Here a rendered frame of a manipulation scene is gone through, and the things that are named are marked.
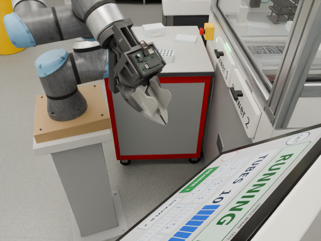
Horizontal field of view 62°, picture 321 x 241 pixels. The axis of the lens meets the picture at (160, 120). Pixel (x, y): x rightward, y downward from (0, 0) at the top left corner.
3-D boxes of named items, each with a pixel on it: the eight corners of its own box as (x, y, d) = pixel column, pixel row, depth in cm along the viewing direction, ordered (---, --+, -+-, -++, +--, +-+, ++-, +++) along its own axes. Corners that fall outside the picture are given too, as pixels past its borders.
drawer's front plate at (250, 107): (248, 138, 92) (256, 113, 84) (229, 91, 114) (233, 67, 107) (253, 138, 92) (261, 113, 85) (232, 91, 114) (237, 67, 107)
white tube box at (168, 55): (150, 60, 146) (149, 54, 144) (152, 53, 153) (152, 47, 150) (172, 62, 145) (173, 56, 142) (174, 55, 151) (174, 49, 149)
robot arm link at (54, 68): (43, 84, 103) (30, 51, 95) (79, 76, 107) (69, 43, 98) (45, 100, 94) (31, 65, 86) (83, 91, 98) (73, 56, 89)
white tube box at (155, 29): (145, 38, 170) (145, 29, 166) (142, 32, 176) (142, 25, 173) (165, 35, 173) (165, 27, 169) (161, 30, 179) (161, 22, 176)
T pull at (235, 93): (234, 101, 95) (235, 98, 94) (229, 89, 100) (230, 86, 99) (244, 101, 95) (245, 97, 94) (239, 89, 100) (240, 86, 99)
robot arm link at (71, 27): (58, 20, 69) (50, -6, 58) (101, 13, 71) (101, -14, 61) (66, 49, 68) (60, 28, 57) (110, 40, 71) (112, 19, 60)
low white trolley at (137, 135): (116, 170, 185) (100, 73, 136) (123, 114, 233) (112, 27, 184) (200, 168, 187) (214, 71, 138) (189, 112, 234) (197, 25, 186)
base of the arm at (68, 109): (46, 124, 100) (37, 102, 94) (50, 101, 111) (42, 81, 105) (87, 117, 102) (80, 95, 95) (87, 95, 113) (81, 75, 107)
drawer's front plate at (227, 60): (227, 87, 116) (231, 64, 109) (214, 56, 138) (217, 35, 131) (231, 87, 116) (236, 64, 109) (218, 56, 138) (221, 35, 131)
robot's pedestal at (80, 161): (74, 250, 144) (29, 151, 95) (70, 203, 166) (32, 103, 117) (129, 233, 151) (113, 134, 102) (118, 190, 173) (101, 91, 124)
